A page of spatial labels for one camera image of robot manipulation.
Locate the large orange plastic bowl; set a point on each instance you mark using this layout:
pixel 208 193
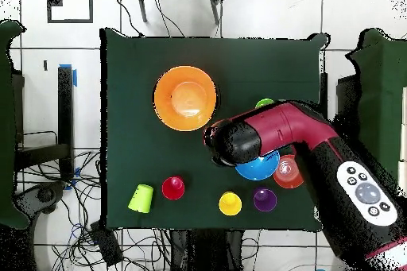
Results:
pixel 165 109

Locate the blue plastic bowl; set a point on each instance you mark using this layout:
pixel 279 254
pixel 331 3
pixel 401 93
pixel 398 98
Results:
pixel 257 171

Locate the purple plastic cup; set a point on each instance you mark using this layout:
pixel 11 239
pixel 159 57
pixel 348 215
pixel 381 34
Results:
pixel 265 199

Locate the small red plastic bowl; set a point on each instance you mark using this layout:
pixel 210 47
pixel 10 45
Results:
pixel 287 175

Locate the lime green plastic cup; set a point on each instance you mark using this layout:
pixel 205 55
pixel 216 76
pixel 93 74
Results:
pixel 140 198

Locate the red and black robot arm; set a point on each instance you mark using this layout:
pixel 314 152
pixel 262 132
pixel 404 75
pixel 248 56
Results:
pixel 318 156

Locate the red plastic cup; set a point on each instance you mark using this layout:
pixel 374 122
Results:
pixel 173 187

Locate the yellow plastic cup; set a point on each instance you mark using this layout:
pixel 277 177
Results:
pixel 230 203

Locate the dark green tablecloth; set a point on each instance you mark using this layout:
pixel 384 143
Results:
pixel 190 54

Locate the black metal bar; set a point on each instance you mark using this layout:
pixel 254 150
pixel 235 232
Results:
pixel 323 93

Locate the blue tape strip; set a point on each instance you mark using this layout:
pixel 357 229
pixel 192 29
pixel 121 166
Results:
pixel 75 78

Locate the black power strip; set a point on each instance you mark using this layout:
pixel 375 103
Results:
pixel 106 245

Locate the black rounded stand foot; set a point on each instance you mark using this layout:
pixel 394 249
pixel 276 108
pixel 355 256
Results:
pixel 46 194

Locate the green cloth side table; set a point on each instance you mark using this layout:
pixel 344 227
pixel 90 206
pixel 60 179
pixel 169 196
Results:
pixel 381 93
pixel 6 124

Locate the white boxes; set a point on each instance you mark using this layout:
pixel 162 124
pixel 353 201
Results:
pixel 403 124

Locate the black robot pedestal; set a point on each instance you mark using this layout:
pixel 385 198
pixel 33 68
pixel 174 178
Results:
pixel 206 252

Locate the black metal stand frame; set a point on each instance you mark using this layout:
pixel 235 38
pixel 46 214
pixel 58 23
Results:
pixel 65 109

